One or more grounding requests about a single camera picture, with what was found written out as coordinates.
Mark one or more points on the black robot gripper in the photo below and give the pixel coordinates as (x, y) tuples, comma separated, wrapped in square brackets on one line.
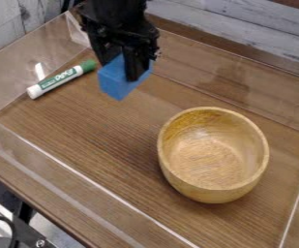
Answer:
[(117, 27)]

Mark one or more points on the blue foam block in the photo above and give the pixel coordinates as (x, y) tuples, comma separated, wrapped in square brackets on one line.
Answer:
[(112, 80)]

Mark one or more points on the light wooden bowl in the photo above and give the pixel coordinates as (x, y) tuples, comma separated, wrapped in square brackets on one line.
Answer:
[(212, 153)]

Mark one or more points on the green white dry-erase marker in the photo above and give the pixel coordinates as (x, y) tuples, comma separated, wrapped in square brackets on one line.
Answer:
[(49, 83)]

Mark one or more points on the black metal stand base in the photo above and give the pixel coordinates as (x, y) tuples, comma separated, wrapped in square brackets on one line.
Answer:
[(28, 238)]

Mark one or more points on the clear acrylic corner bracket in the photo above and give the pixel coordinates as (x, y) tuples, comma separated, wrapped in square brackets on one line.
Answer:
[(76, 34)]

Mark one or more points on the clear acrylic front wall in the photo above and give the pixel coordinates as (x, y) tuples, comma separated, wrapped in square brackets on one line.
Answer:
[(101, 220)]

